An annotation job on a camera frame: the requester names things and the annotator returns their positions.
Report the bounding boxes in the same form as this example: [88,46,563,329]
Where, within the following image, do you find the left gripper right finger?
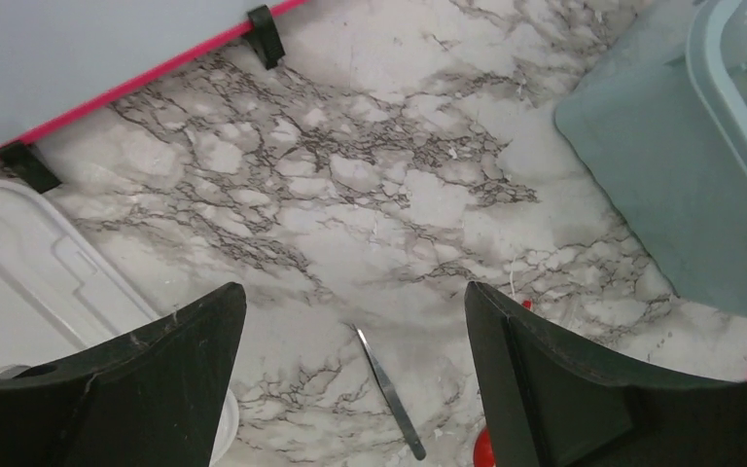
[464,282,747,466]

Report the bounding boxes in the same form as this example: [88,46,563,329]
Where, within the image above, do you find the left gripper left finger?
[0,282,247,466]

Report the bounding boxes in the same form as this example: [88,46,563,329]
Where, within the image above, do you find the pink framed whiteboard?
[0,0,310,195]

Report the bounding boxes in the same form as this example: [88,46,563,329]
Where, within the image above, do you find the metal tweezers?
[348,324,427,461]

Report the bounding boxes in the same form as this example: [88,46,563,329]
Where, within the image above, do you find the teal plastic bin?
[554,0,747,317]

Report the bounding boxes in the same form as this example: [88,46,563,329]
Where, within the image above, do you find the white plastic lid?
[0,180,238,466]

